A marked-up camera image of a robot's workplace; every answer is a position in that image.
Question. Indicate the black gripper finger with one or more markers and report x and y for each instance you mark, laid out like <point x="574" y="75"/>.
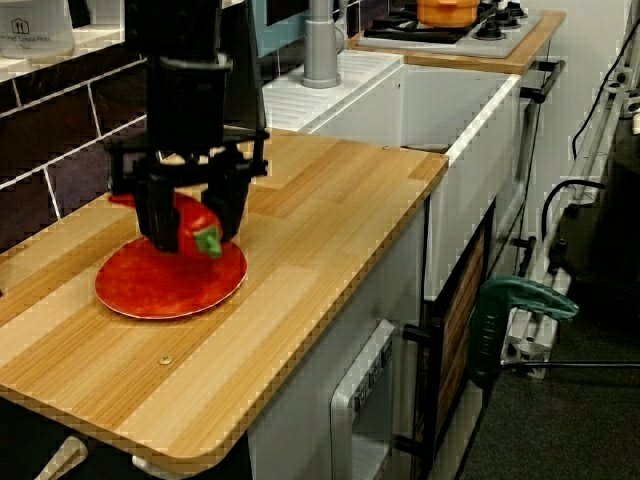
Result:
<point x="227" y="205"/>
<point x="159" y="215"/>

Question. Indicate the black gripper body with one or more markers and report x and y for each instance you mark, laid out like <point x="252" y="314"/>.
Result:
<point x="187" y="100"/>

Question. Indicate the red toy pepper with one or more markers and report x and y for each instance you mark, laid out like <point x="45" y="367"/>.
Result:
<point x="200" y="227"/>

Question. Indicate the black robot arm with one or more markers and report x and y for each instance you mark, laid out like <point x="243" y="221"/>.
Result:
<point x="185" y="25"/>

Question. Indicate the red round plate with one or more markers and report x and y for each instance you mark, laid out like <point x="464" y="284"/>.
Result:
<point x="165" y="285"/>

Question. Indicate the grey toy faucet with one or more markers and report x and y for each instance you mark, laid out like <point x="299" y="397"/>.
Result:
<point x="322" y="45"/>

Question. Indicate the white labelled canister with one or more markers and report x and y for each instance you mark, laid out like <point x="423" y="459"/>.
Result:
<point x="35" y="30"/>

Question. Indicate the silver toy dishwasher door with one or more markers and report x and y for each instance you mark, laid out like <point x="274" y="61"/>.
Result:
<point x="360" y="400"/>

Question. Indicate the white toy sink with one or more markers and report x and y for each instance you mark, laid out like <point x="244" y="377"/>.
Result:
<point x="450" y="115"/>

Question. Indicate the wooden slat cabinet panel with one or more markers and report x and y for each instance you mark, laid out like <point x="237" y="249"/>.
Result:
<point x="462" y="310"/>

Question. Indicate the white table leg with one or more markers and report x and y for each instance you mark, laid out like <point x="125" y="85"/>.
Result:
<point x="62" y="460"/>

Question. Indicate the grey toy stove top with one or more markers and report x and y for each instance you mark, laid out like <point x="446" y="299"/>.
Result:
<point x="450" y="42"/>

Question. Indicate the orange toy pot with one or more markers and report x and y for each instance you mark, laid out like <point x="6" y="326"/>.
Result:
<point x="445" y="12"/>

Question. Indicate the green power tool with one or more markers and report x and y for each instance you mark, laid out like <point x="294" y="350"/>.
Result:
<point x="500" y="320"/>

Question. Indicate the black stove knob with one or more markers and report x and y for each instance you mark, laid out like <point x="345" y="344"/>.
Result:
<point x="488" y="31"/>
<point x="507" y="17"/>
<point x="516" y="9"/>

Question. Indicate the aluminium frame rails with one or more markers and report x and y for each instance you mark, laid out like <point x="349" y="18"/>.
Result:
<point x="575" y="190"/>

